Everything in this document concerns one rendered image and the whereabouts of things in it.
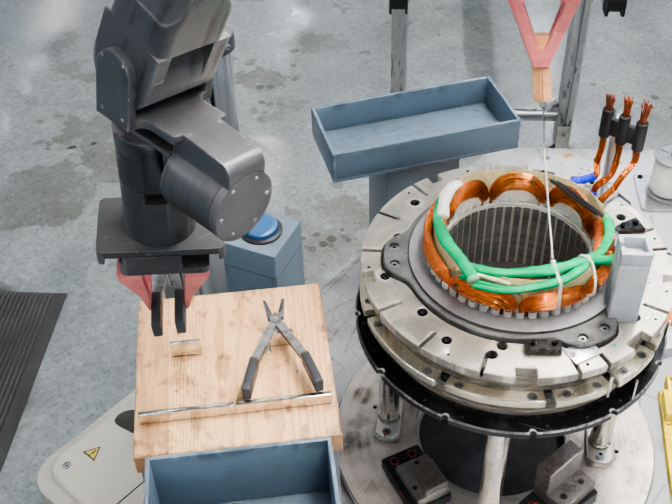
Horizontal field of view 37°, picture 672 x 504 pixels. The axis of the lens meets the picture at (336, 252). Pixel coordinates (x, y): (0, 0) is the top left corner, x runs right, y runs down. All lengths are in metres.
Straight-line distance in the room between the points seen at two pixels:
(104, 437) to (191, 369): 1.01
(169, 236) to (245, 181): 0.12
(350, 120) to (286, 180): 1.58
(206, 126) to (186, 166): 0.03
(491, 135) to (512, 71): 2.11
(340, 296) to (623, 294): 0.57
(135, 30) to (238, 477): 0.45
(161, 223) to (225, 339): 0.25
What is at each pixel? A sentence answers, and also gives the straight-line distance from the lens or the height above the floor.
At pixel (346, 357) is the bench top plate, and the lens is 1.36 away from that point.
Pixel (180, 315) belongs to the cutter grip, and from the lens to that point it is 0.85.
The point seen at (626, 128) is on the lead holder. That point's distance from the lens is 1.04.
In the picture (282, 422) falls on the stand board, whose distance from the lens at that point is 0.93.
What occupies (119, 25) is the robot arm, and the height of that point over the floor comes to 1.47.
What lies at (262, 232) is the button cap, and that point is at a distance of 1.15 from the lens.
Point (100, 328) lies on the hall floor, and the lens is 2.55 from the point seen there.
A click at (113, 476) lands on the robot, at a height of 0.26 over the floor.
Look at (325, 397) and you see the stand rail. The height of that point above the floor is 1.08.
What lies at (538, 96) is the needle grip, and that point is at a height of 1.30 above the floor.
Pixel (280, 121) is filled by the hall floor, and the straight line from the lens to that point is 3.14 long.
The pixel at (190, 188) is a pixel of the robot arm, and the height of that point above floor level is 1.36.
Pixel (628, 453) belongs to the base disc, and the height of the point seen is 0.80.
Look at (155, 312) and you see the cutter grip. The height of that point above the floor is 1.19.
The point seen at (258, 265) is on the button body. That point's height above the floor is 1.01.
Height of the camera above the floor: 1.80
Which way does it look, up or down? 43 degrees down
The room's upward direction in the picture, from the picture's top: 2 degrees counter-clockwise
